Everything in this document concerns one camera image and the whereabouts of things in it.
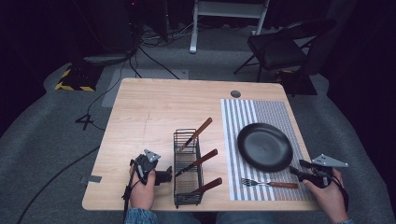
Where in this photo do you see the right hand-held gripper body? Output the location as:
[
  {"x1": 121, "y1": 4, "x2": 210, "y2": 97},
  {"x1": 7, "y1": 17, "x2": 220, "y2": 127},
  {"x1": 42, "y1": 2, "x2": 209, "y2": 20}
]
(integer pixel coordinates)
[{"x1": 303, "y1": 153, "x2": 349, "y2": 189}]

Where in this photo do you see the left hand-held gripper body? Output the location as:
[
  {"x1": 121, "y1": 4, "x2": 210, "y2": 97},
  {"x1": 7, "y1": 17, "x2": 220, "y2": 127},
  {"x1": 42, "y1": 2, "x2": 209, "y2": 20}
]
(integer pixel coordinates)
[{"x1": 134, "y1": 148, "x2": 162, "y2": 185}]

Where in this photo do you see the wooden handled fork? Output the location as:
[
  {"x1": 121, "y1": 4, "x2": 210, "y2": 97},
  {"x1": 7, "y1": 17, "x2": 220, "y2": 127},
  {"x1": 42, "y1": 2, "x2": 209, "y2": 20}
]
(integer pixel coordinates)
[{"x1": 241, "y1": 177, "x2": 300, "y2": 190}]

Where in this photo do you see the person's left hand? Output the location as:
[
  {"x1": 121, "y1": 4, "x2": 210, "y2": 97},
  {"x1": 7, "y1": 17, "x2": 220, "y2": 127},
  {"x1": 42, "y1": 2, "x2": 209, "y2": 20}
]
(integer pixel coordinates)
[{"x1": 129, "y1": 164, "x2": 157, "y2": 211}]

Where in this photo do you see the person's right hand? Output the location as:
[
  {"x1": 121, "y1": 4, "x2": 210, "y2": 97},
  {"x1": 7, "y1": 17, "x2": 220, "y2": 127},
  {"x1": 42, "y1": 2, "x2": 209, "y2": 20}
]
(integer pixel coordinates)
[{"x1": 303, "y1": 168, "x2": 348, "y2": 224}]

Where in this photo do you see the black round plate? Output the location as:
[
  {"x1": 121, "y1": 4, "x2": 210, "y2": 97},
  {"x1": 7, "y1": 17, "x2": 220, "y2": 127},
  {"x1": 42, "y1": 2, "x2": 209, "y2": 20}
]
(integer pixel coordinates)
[{"x1": 236, "y1": 122, "x2": 294, "y2": 174}]

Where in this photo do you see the grey tape piece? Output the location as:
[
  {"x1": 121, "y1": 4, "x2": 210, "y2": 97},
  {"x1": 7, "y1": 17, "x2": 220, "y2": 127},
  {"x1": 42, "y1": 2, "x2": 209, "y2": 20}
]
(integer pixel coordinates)
[{"x1": 79, "y1": 175, "x2": 103, "y2": 185}]

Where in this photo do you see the black tape floor mark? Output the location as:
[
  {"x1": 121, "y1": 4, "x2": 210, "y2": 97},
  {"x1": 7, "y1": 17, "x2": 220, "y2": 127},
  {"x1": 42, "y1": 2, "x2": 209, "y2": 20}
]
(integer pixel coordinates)
[{"x1": 75, "y1": 113, "x2": 94, "y2": 132}]

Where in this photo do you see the grey striped placemat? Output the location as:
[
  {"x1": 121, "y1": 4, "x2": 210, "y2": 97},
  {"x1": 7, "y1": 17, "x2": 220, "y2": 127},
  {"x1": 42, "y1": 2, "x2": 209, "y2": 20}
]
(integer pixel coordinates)
[{"x1": 220, "y1": 98, "x2": 316, "y2": 202}]

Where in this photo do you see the black yellow striped base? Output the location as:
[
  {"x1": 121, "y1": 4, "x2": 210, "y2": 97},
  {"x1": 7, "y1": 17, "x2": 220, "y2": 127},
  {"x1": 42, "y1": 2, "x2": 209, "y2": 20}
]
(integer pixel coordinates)
[{"x1": 54, "y1": 63, "x2": 105, "y2": 92}]

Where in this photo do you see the dark flat stand base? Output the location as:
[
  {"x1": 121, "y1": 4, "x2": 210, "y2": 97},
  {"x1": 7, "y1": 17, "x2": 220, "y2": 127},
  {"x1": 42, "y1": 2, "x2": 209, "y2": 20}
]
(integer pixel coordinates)
[{"x1": 82, "y1": 53, "x2": 134, "y2": 65}]

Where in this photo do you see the black folding chair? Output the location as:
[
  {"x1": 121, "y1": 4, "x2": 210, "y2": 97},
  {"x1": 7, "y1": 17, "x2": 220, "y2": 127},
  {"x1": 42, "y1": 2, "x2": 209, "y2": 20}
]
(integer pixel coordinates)
[{"x1": 233, "y1": 18, "x2": 338, "y2": 84}]

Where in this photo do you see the black wire cutlery rack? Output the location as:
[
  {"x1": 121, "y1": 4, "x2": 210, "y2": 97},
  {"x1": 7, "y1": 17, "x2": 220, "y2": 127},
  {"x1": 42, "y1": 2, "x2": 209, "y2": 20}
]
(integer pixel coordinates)
[{"x1": 173, "y1": 128, "x2": 205, "y2": 209}]

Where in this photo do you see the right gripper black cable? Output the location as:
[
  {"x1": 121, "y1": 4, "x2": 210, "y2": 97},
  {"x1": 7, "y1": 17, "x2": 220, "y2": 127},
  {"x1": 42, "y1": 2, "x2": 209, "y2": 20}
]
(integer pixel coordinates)
[{"x1": 329, "y1": 174, "x2": 350, "y2": 213}]

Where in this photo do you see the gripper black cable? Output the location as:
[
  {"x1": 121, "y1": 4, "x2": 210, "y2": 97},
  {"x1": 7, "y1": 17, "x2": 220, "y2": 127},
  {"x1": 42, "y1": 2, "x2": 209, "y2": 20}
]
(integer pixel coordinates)
[
  {"x1": 329, "y1": 174, "x2": 350, "y2": 213},
  {"x1": 121, "y1": 159, "x2": 140, "y2": 220}
]

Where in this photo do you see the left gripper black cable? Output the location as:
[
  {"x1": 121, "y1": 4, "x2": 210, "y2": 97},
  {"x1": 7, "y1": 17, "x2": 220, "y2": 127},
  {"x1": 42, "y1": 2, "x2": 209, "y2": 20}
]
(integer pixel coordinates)
[{"x1": 121, "y1": 159, "x2": 140, "y2": 220}]

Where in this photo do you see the wooden handled knife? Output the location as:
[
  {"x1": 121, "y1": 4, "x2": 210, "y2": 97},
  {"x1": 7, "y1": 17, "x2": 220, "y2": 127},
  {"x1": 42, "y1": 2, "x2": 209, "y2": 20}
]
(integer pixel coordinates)
[
  {"x1": 189, "y1": 176, "x2": 223, "y2": 195},
  {"x1": 178, "y1": 117, "x2": 214, "y2": 154},
  {"x1": 174, "y1": 148, "x2": 219, "y2": 178}
]

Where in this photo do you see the black floor cable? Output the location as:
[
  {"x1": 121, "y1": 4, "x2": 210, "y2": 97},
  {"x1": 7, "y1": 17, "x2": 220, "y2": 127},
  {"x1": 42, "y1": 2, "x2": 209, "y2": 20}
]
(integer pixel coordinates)
[
  {"x1": 16, "y1": 145, "x2": 101, "y2": 224},
  {"x1": 86, "y1": 46, "x2": 142, "y2": 132}
]

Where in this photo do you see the white metal desk frame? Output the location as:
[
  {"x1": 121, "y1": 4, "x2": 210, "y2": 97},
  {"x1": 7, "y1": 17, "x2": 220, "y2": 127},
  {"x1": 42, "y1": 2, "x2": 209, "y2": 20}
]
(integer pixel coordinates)
[{"x1": 189, "y1": 0, "x2": 272, "y2": 55}]

